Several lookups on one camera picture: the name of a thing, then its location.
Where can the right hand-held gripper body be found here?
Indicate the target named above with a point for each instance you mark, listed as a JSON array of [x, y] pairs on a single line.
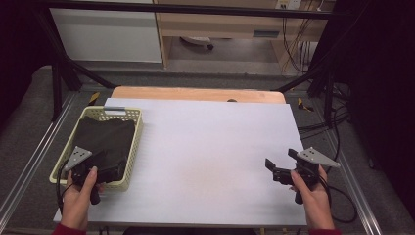
[[310, 163]]

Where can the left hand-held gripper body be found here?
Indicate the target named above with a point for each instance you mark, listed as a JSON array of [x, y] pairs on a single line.
[[80, 163]]

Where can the dark green pants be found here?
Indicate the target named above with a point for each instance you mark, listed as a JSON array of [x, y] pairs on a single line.
[[104, 133]]

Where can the pale yellow perforated plastic basket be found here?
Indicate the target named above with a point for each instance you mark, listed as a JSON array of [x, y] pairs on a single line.
[[135, 143]]

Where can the person's left hand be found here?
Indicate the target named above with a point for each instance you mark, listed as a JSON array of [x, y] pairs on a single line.
[[78, 199]]

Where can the person's right hand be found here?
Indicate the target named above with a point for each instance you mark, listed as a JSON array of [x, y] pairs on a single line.
[[313, 199]]

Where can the yellow and black tape piece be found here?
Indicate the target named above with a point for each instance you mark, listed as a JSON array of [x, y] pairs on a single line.
[[304, 105], [94, 98]]

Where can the person's left red sleeve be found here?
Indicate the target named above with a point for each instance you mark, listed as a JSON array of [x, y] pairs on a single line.
[[68, 230]]

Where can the person's red sleeve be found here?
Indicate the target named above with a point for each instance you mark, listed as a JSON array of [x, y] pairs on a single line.
[[68, 230], [324, 232]]

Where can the person's right red sleeve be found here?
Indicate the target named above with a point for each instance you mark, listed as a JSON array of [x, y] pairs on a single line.
[[324, 232]]

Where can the black metal stand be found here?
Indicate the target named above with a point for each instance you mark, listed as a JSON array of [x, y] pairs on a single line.
[[60, 75], [321, 81]]

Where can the black curtain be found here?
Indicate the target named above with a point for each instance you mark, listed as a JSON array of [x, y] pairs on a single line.
[[378, 81], [19, 49]]

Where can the white cabinet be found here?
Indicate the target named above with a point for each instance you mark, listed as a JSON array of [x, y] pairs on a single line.
[[104, 36]]

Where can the teal label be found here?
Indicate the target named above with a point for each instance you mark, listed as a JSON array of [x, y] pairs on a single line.
[[266, 34]]

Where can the grey chair base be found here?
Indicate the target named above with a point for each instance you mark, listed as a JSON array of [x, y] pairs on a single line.
[[197, 40]]

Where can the aluminium rail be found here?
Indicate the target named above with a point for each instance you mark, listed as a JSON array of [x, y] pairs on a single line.
[[36, 153], [355, 186]]

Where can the white wall socket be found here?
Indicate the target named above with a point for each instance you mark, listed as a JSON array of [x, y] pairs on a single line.
[[287, 4]]

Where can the black metal frame bar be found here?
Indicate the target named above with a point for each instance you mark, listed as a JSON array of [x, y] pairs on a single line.
[[195, 10]]

